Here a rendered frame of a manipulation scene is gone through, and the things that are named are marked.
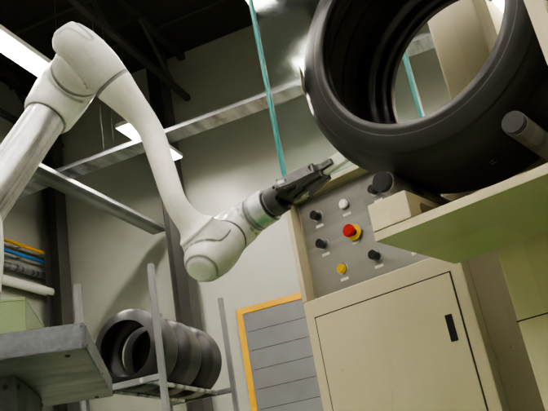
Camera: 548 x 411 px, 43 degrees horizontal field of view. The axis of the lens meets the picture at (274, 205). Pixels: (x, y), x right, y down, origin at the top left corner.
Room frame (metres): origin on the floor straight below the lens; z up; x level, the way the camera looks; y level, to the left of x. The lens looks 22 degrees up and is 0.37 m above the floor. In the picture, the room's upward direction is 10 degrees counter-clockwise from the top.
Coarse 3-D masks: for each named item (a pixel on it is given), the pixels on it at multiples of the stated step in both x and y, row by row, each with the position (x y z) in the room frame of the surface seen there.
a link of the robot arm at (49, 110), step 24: (48, 72) 1.49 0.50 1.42; (48, 96) 1.49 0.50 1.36; (72, 96) 1.52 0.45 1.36; (24, 120) 1.48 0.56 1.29; (48, 120) 1.50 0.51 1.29; (72, 120) 1.55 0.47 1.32; (0, 144) 1.47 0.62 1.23; (24, 144) 1.46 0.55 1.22; (48, 144) 1.52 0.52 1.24; (0, 168) 1.42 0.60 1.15; (24, 168) 1.46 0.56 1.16; (0, 192) 1.42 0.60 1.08
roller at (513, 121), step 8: (512, 112) 1.14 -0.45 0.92; (520, 112) 1.14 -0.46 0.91; (504, 120) 1.15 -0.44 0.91; (512, 120) 1.14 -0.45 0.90; (520, 120) 1.14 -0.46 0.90; (528, 120) 1.15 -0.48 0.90; (504, 128) 1.15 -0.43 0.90; (512, 128) 1.15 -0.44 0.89; (520, 128) 1.14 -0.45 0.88; (528, 128) 1.15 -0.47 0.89; (536, 128) 1.17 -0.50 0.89; (512, 136) 1.16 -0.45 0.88; (520, 136) 1.16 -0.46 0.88; (528, 136) 1.17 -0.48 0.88; (536, 136) 1.19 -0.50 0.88; (544, 136) 1.21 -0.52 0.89; (528, 144) 1.21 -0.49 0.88; (536, 144) 1.21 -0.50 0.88; (544, 144) 1.23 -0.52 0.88; (536, 152) 1.26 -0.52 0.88; (544, 152) 1.26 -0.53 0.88
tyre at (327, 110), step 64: (320, 0) 1.33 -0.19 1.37; (384, 0) 1.47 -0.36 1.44; (448, 0) 1.45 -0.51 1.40; (512, 0) 1.10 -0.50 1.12; (320, 64) 1.34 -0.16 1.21; (384, 64) 1.56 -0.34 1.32; (512, 64) 1.12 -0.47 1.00; (320, 128) 1.41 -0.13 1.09; (384, 128) 1.28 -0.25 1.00; (448, 128) 1.21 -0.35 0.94; (448, 192) 1.47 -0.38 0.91
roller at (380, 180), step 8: (376, 176) 1.31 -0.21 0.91; (384, 176) 1.30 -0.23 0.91; (392, 176) 1.30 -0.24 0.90; (376, 184) 1.31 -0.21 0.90; (384, 184) 1.30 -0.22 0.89; (392, 184) 1.31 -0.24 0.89; (400, 184) 1.33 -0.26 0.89; (408, 184) 1.35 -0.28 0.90; (416, 184) 1.39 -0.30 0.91; (384, 192) 1.32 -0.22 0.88; (392, 192) 1.33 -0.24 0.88; (416, 192) 1.38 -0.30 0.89; (424, 192) 1.41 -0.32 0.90; (432, 192) 1.45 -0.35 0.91; (432, 200) 1.44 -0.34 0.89; (440, 200) 1.47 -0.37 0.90; (448, 200) 1.50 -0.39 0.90
